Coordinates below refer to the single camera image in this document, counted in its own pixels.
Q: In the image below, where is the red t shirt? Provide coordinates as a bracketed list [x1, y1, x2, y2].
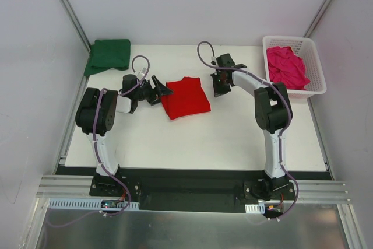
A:
[161, 77, 211, 120]

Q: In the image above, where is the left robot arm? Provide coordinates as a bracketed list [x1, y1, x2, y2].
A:
[75, 74, 174, 196]

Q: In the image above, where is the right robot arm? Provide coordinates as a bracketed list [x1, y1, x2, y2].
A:
[211, 54, 293, 201]

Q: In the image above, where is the folded green t shirt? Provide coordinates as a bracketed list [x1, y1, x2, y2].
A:
[84, 39, 131, 77]

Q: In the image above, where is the pink t shirt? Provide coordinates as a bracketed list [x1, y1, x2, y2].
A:
[266, 46, 311, 90]

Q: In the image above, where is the white plastic basket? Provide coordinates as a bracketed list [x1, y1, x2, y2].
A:
[262, 36, 327, 99]

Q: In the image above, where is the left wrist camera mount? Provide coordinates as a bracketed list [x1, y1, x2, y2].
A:
[136, 68, 149, 80]

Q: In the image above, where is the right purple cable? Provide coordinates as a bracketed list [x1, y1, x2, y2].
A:
[196, 40, 300, 222]

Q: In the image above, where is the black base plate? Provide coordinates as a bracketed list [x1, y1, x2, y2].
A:
[55, 166, 334, 212]

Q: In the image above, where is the right white cable duct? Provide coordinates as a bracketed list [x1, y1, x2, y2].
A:
[245, 203, 266, 215]

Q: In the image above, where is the white cable duct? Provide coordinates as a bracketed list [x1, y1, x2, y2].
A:
[48, 198, 140, 211]
[245, 203, 266, 215]

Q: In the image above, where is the aluminium frame rail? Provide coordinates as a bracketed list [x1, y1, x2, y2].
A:
[36, 175, 93, 198]

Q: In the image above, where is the left white cable duct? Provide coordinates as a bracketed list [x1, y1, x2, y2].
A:
[48, 198, 140, 211]

